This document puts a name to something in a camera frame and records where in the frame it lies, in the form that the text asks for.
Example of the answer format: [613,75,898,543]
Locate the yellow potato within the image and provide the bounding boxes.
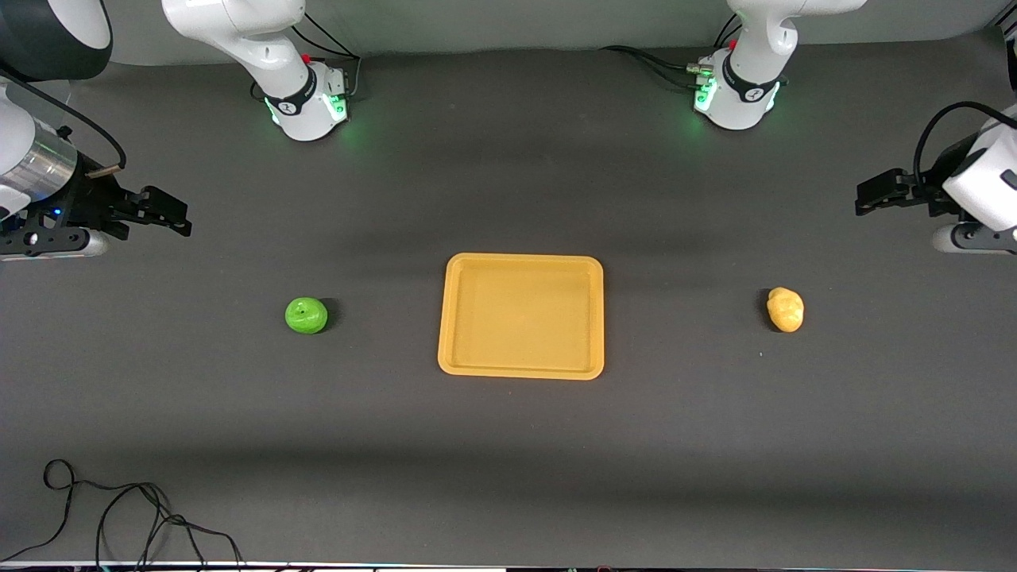
[766,287,805,334]

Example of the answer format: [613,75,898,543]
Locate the green apple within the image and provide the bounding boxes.
[284,297,329,335]

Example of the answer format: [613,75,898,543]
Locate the orange plastic tray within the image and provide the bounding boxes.
[437,253,605,381]

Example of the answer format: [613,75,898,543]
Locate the black right arm base cables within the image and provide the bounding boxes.
[251,11,364,102]

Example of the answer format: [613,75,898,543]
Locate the black arm base cables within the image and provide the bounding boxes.
[251,11,364,102]
[599,14,744,90]

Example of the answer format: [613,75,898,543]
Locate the black left arm base cables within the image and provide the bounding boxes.
[599,14,744,90]

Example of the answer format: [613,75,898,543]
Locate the thin black loose cable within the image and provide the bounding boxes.
[0,458,244,570]

